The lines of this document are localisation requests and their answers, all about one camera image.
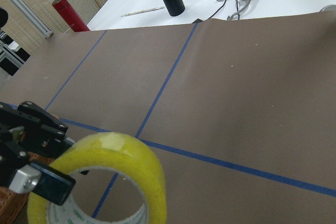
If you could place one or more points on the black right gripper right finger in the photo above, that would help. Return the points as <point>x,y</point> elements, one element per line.
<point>42,180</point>

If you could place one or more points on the brown wicker basket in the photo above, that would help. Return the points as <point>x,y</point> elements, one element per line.
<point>11,202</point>

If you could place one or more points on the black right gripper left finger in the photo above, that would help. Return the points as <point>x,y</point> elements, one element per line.
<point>30,129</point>

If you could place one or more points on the small black device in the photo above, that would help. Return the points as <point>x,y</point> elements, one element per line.
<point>197,21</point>

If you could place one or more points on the red cylinder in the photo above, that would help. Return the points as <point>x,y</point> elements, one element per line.
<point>69,15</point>

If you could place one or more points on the aluminium frame post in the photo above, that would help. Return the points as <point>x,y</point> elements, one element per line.
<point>32,17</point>

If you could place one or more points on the wooden pencil stick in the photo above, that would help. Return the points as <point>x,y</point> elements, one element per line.
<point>143,11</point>

